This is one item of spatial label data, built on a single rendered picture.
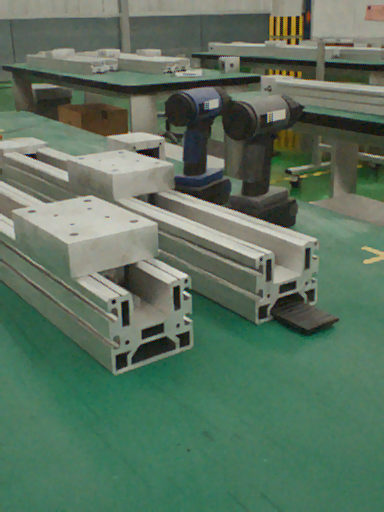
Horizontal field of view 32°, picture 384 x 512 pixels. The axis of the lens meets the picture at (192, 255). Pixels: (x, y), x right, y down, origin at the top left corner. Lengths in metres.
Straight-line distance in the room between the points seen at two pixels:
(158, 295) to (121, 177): 0.33
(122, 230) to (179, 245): 0.17
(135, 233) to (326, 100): 1.96
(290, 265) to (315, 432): 0.28
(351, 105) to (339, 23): 1.94
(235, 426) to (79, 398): 0.15
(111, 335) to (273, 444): 0.20
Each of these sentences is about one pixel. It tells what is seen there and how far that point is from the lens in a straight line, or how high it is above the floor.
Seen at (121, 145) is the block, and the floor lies 0.86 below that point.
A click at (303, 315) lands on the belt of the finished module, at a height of 0.79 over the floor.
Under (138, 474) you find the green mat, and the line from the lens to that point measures 0.55.
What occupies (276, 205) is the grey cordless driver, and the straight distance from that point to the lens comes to 1.09.
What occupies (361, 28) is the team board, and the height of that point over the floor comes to 1.03.
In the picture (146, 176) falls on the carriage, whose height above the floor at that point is 0.89.
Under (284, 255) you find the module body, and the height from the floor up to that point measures 0.84.
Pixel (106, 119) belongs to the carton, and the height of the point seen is 0.40.
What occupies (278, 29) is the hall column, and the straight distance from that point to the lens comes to 9.25.
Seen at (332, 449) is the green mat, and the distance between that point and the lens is 0.58.
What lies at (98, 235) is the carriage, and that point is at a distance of 0.71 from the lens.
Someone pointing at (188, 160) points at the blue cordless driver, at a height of 0.88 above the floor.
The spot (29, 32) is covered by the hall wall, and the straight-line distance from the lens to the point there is 12.92.
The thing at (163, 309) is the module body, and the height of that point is 0.83.
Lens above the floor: 1.12
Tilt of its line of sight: 20 degrees down
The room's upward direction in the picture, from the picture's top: 1 degrees counter-clockwise
